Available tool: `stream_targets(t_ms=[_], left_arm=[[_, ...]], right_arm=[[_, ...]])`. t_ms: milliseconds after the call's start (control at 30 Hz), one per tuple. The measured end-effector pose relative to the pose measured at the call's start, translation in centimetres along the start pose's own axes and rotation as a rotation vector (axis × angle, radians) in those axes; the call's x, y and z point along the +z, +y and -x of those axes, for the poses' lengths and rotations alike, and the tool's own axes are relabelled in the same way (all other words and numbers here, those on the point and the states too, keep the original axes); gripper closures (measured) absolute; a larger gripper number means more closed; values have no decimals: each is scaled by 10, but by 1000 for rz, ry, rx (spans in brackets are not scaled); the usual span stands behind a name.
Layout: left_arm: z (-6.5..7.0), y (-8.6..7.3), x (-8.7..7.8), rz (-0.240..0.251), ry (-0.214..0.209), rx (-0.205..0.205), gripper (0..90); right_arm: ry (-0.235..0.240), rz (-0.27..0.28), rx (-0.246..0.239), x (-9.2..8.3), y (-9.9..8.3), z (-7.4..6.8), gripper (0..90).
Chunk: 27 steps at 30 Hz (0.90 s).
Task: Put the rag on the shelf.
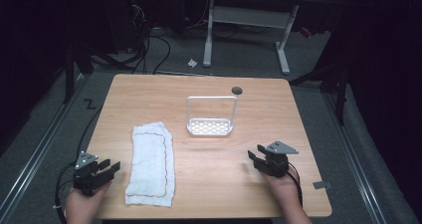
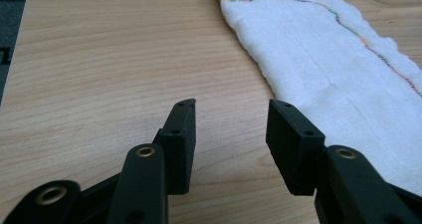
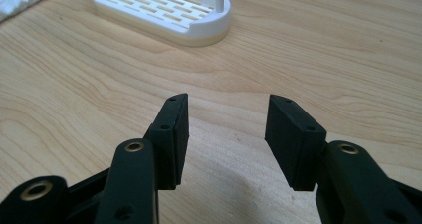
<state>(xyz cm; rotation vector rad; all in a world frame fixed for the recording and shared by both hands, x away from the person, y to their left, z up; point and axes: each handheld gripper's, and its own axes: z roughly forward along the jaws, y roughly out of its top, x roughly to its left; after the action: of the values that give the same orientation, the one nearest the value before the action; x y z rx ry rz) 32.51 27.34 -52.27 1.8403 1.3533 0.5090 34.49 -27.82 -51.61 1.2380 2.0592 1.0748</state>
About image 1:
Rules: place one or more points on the black round table grommet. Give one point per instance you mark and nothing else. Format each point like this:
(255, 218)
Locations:
(237, 90)

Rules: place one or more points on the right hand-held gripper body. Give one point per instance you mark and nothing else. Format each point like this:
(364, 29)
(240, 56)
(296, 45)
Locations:
(275, 162)

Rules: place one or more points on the white folded towel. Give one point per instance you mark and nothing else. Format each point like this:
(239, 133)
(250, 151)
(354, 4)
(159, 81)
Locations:
(151, 166)

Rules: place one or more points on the grey tape piece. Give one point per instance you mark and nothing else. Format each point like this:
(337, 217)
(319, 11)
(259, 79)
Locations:
(321, 185)

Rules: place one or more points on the person's right hand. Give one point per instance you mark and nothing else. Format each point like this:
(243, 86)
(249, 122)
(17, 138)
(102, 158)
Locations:
(281, 187)

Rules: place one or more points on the metal floor rail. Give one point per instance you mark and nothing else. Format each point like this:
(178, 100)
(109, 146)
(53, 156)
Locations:
(356, 157)
(36, 156)

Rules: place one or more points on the black metal stand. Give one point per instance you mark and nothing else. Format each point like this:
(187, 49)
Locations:
(69, 74)
(338, 88)

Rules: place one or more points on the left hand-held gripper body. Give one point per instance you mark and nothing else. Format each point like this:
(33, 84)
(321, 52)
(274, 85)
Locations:
(85, 179)

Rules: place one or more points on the desk with white legs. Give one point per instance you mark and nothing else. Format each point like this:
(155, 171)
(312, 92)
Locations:
(247, 16)

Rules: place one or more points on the white paper scrap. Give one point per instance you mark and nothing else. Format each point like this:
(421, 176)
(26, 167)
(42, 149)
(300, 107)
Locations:
(192, 63)

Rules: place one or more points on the person's left hand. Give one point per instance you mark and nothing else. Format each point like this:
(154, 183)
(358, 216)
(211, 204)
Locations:
(84, 205)

